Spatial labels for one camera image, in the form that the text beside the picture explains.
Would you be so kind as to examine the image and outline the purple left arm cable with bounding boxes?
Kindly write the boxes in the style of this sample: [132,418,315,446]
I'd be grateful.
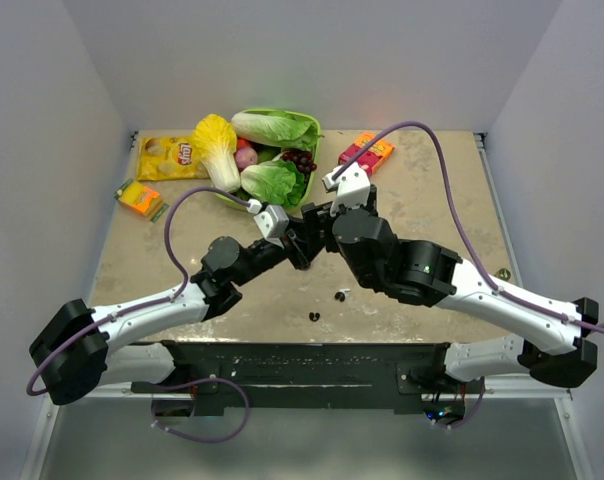
[26,187,253,396]

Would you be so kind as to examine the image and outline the yellow napa cabbage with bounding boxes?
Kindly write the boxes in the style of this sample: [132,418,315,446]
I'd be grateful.
[190,114,241,193]

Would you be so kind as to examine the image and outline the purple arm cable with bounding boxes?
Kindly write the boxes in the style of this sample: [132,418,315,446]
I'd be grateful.
[331,120,604,339]
[26,187,253,396]

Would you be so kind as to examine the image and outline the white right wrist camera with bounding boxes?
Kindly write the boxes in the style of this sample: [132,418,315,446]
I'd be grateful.
[322,163,371,217]

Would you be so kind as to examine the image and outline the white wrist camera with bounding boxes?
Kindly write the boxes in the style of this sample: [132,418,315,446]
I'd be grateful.
[246,199,289,244]
[322,163,371,217]

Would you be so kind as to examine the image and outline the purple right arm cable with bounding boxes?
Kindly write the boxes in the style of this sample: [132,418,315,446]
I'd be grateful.
[331,120,604,339]

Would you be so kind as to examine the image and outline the red tomato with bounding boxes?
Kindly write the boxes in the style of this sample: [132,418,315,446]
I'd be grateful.
[237,138,252,150]

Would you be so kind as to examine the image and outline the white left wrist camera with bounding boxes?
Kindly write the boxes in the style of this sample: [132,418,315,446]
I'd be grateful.
[246,199,289,244]

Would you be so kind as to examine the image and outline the purple cable loop front right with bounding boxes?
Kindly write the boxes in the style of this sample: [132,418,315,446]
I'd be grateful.
[429,377,486,430]

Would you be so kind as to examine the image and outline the green lettuce back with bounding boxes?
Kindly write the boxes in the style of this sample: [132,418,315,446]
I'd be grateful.
[231,110,321,151]

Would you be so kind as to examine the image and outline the green plastic bowl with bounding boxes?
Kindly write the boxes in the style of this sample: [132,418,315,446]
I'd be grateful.
[218,108,323,212]

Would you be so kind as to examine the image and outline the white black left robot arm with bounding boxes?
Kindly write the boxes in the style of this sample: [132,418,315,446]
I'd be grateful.
[27,224,326,405]

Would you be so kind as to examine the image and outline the red onion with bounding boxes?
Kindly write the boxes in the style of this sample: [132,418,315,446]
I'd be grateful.
[234,147,258,172]

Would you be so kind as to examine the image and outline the orange green sponge pack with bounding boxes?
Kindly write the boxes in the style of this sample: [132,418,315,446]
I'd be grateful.
[114,178,169,223]

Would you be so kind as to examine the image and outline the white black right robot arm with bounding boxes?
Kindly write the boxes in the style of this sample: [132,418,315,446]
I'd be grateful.
[301,194,598,393]

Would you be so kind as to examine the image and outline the yellow Lays chips bag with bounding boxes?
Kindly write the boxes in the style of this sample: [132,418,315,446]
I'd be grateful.
[136,136,209,181]

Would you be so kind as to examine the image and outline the green glass bottle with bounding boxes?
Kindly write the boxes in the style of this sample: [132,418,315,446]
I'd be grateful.
[496,268,512,281]

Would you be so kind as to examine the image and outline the purple cable loop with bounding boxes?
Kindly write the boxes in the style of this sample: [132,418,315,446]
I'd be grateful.
[429,377,486,430]
[141,377,251,444]

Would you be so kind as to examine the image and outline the pink orange snack box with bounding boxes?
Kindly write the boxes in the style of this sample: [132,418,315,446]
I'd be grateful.
[338,131,395,177]

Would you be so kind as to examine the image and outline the green lettuce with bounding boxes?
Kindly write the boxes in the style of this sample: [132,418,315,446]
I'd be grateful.
[240,160,307,209]
[231,110,321,151]

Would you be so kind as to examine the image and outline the green lettuce front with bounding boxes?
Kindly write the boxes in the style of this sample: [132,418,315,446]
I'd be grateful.
[240,160,307,209]

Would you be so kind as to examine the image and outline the dark red grapes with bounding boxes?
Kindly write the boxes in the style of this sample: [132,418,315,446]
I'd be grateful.
[281,149,317,175]

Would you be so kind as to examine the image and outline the purple cable loop front left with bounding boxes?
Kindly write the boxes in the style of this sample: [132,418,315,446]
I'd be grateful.
[141,377,251,444]

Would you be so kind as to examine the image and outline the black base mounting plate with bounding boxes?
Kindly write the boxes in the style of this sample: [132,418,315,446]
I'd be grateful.
[69,341,483,416]

